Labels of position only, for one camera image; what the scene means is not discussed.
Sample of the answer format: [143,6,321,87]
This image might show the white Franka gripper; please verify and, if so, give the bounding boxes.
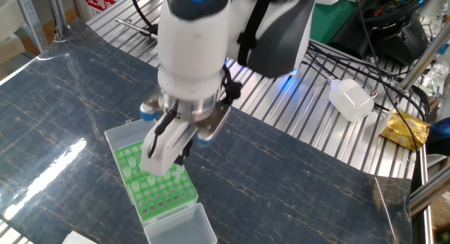
[140,119,198,177]

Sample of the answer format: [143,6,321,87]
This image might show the translucent tip box green rack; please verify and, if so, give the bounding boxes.
[104,118,184,206]
[130,166,218,244]

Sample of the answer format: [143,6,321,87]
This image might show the white paper sheet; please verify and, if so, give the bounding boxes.
[61,231,98,244]

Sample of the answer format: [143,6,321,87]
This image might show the metal rod tool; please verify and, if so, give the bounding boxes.
[115,18,159,39]

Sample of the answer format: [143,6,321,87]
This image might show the dark marble pattern mat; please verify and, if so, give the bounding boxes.
[0,18,413,244]

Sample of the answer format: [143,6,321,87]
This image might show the red white printed box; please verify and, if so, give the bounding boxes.
[82,0,134,22]

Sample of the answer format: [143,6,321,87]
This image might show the white plastic bottle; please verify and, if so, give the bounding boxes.
[326,77,375,123]

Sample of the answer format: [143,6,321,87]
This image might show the green cloth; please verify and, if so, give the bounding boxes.
[311,0,368,45]

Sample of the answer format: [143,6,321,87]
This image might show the gold foil packet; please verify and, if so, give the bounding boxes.
[378,108,431,153]

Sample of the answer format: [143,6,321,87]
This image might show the black racing wheel controller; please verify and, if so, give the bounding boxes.
[364,0,430,66]

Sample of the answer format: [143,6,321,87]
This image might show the dark blue round object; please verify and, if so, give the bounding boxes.
[427,117,450,157]

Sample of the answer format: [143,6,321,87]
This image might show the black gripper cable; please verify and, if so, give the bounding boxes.
[147,108,180,159]

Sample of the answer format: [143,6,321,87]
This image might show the silver wrist camera blue caps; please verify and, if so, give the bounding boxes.
[139,92,232,146]

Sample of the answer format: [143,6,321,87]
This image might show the black velcro strap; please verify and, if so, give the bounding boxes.
[237,0,271,68]

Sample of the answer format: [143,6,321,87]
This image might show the thick black cable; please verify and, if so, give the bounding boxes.
[302,39,428,122]

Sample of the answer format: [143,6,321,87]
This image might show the grey slotted angle post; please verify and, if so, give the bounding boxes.
[13,0,49,53]

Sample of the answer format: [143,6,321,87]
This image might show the aluminium frame rail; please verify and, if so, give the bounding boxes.
[409,166,450,244]

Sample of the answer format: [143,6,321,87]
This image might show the aluminium frame post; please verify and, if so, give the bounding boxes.
[397,25,450,94]

